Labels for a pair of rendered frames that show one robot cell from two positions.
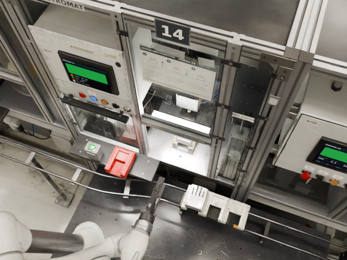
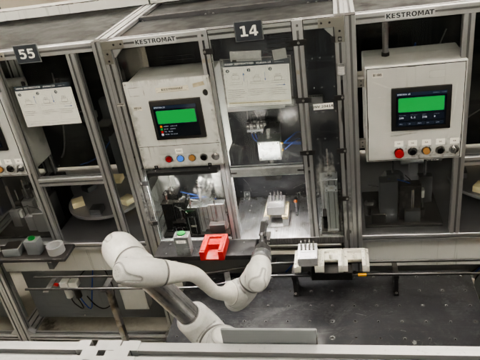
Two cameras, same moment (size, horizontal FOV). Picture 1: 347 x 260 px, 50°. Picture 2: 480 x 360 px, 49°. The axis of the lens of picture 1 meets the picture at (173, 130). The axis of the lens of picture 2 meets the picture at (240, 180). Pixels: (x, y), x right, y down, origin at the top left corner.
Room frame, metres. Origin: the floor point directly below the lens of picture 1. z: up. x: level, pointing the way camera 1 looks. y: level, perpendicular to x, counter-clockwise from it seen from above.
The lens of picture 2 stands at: (-1.36, 0.52, 2.55)
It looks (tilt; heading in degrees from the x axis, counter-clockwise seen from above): 29 degrees down; 350
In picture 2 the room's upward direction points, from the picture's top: 9 degrees counter-clockwise
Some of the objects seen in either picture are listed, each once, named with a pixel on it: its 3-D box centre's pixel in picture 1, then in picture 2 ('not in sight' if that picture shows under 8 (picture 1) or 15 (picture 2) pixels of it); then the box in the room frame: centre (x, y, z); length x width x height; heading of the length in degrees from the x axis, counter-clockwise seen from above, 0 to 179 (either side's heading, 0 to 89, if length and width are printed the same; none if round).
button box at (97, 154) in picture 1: (95, 150); (183, 241); (0.97, 0.46, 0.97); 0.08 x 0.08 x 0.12; 67
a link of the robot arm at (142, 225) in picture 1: (143, 227); (261, 258); (0.47, 0.16, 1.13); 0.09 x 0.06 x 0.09; 68
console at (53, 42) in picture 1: (98, 56); (180, 115); (1.13, 0.33, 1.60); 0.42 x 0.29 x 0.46; 67
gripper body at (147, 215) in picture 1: (148, 213); (263, 248); (0.53, 0.13, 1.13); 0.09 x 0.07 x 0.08; 158
